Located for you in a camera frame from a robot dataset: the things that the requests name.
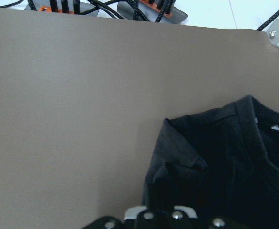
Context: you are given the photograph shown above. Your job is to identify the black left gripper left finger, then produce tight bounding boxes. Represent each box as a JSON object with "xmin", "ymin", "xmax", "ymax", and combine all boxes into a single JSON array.
[{"xmin": 134, "ymin": 210, "xmax": 168, "ymax": 229}]

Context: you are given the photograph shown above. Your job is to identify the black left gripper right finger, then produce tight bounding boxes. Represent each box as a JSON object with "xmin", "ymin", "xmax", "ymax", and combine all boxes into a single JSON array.
[{"xmin": 166, "ymin": 209, "xmax": 201, "ymax": 229}]

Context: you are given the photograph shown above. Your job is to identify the black printed t-shirt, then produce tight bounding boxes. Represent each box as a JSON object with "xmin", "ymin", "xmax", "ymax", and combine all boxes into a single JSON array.
[{"xmin": 145, "ymin": 95, "xmax": 279, "ymax": 229}]

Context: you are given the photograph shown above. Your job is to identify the brown table mat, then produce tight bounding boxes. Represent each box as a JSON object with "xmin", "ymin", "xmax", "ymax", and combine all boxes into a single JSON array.
[{"xmin": 0, "ymin": 8, "xmax": 279, "ymax": 229}]

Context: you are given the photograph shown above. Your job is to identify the orange grey usb hub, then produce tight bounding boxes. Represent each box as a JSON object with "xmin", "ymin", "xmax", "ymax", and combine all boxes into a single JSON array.
[
  {"xmin": 25, "ymin": 0, "xmax": 99, "ymax": 16},
  {"xmin": 117, "ymin": 0, "xmax": 188, "ymax": 24}
]

